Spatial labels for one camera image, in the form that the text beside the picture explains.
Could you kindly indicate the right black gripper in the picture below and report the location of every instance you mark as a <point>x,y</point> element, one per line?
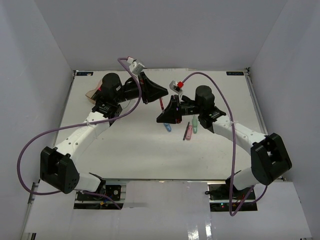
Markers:
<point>171,114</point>

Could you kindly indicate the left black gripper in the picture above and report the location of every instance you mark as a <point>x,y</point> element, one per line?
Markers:
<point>151,92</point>

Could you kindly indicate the red ink gel pen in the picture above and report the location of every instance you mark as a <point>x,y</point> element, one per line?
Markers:
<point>161,105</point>

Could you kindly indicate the light blue correction pen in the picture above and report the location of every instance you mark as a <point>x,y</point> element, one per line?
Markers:
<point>167,127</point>

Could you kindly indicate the black ink gel pen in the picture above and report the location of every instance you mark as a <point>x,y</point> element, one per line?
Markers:
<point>186,131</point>

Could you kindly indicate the light pink correction pen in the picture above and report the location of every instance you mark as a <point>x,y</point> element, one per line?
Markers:
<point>189,132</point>

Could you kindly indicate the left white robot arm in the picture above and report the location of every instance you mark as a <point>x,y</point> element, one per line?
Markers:
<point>58,164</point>

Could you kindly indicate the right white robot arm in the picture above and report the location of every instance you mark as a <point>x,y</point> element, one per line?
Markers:
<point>268,155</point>

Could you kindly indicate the light green correction pen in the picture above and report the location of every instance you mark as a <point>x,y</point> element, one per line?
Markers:
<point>195,124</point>

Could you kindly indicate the amber plastic tray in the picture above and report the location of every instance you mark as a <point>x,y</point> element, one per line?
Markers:
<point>92,94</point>

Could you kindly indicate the right black logo sticker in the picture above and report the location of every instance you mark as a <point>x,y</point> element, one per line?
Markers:
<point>234,73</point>

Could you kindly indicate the black logo sticker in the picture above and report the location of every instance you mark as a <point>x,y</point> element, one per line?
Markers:
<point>84,73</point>
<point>234,73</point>

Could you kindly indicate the left black logo sticker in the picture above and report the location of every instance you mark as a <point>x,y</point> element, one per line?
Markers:
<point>84,73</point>

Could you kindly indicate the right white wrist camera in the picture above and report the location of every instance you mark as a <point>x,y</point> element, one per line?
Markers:
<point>176,86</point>

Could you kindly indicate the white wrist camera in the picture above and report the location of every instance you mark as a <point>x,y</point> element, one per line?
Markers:
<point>136,67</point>
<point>176,86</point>

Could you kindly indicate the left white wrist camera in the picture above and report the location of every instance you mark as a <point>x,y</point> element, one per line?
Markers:
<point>136,67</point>

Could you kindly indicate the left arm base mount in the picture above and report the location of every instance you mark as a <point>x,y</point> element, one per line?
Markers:
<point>111,199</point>

